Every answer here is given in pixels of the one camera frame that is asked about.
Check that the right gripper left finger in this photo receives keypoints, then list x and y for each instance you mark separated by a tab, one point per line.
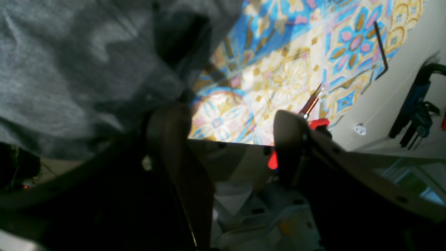
145	192

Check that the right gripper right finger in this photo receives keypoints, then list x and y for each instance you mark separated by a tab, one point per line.
354	209

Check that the grey T-shirt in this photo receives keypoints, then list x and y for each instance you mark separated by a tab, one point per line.
76	74

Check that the black allen key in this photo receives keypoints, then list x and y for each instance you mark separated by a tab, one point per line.
381	50

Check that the patterned tablecloth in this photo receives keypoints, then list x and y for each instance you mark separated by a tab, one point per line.
278	53

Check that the red handled screwdriver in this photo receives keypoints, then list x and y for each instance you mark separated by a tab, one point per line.
314	124

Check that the blue handled pliers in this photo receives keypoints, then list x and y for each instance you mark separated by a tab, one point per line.
416	112

